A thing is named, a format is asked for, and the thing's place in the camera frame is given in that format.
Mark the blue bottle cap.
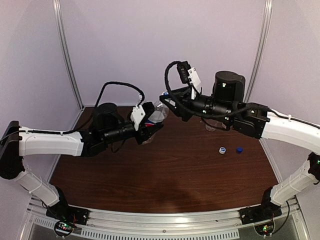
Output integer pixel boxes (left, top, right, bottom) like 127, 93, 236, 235
236, 147, 243, 154

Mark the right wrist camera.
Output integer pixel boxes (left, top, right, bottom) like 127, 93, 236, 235
176, 61, 202, 100

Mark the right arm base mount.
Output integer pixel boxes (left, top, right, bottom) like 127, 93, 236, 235
238, 204, 282, 237

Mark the front aluminium rail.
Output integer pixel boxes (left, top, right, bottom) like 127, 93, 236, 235
24, 194, 305, 240

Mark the aluminium frame post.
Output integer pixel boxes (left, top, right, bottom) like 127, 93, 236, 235
244, 0, 274, 102
52, 0, 84, 111

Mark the right aluminium frame post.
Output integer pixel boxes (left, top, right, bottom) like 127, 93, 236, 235
244, 0, 274, 102

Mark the left aluminium frame post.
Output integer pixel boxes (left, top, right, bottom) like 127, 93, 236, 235
52, 0, 84, 111

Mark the right camera cable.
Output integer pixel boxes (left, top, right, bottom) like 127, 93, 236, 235
164, 60, 320, 130

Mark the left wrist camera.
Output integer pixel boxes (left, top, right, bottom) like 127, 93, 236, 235
129, 101, 155, 132

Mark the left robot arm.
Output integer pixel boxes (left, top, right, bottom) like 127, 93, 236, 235
0, 102, 167, 221

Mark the left camera cable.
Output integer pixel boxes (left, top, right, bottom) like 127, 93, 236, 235
0, 81, 146, 146

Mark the Pepsi label plastic bottle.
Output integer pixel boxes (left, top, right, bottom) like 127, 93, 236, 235
141, 91, 173, 146

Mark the white Pocari Sweat cap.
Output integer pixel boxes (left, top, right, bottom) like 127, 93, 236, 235
219, 147, 226, 155

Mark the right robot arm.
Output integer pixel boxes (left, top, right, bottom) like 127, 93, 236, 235
159, 69, 320, 225

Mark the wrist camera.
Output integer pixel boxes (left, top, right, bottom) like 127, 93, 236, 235
129, 101, 155, 132
176, 61, 202, 100

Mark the clear bottle white cap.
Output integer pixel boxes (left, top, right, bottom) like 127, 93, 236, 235
205, 119, 224, 132

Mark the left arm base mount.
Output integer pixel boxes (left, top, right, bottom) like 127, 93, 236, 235
41, 200, 90, 239

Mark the camera cable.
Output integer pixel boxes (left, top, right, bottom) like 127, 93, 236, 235
164, 60, 320, 130
0, 81, 146, 146

